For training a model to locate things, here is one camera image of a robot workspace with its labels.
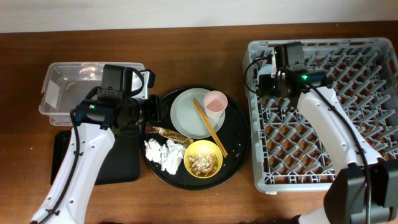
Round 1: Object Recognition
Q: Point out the gold coffee sachet wrapper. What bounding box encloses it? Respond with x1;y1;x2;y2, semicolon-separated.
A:
145;124;194;147

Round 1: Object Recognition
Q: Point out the pink plastic cup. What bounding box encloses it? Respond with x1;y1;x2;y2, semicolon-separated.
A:
203;90;228;119

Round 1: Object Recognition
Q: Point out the white tissue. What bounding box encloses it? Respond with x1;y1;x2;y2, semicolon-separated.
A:
144;138;187;175

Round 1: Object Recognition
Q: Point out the yellow bowl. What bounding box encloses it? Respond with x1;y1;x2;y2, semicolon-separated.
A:
183;140;223;179

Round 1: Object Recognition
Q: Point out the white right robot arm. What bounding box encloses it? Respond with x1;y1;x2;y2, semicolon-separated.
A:
257;71;397;223

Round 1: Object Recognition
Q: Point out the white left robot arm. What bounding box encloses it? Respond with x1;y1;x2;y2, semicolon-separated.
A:
31;95;164;223

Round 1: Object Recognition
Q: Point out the clear plastic waste bin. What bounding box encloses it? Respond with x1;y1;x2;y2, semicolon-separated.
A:
39;62;147;126

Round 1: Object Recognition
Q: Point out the grey dishwasher rack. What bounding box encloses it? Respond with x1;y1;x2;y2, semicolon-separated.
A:
243;38;397;194

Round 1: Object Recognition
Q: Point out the black rectangular tray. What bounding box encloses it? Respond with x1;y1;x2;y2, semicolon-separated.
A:
50;128;144;185

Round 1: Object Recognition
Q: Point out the grey round plate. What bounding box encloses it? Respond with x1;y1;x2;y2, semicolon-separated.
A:
170;88;225;139

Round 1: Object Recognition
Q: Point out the black round tray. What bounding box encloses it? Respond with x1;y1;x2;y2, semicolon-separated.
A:
141;86;251;190

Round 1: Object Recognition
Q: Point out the wooden chopstick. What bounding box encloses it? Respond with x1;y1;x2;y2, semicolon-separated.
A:
191;98;227;157
193;98;229;156

